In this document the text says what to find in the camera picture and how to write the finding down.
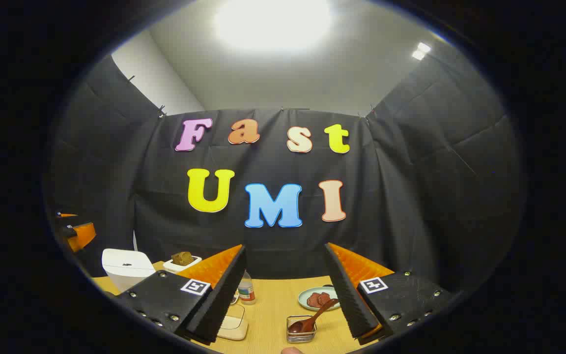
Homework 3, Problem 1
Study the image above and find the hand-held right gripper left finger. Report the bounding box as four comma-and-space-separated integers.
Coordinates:
115, 244, 248, 346

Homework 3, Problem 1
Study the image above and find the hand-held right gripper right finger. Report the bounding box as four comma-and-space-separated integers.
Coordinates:
323, 242, 455, 346

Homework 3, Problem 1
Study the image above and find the brown wooden spoon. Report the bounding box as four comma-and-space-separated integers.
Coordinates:
289, 298, 339, 334

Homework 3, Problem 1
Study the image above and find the white rice cooker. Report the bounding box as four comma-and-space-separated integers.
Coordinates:
102, 248, 156, 292

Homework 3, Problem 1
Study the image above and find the clear plastic water bottle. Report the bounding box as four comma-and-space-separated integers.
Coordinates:
238, 270, 256, 305

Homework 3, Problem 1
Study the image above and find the clear glass tray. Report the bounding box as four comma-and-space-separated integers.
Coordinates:
217, 304, 249, 341

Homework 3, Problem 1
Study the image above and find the pale green plate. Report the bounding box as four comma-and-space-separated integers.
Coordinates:
298, 287, 341, 311

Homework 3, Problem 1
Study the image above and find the white toaster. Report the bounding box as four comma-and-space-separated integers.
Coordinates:
163, 256, 202, 274

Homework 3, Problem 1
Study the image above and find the black backdrop cloth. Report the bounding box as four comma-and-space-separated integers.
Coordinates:
47, 47, 527, 295

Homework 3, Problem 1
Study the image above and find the large ceiling light panel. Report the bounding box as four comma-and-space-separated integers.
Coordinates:
214, 0, 335, 52

